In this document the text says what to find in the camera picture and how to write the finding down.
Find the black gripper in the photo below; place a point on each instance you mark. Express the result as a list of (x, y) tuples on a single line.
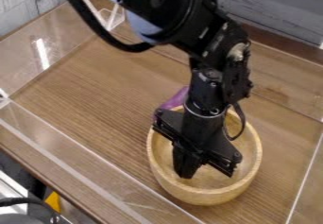
[(200, 140)]

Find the purple toy eggplant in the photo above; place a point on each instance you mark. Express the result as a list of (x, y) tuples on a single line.
[(176, 100)]

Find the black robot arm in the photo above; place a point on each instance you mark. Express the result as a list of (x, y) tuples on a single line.
[(197, 28)]

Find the brown wooden bowl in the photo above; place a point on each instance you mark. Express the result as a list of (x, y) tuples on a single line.
[(209, 187)]

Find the yellow black device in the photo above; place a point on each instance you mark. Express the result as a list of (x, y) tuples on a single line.
[(59, 205)]

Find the clear acrylic enclosure wall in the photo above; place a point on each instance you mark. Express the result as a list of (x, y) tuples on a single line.
[(76, 114)]

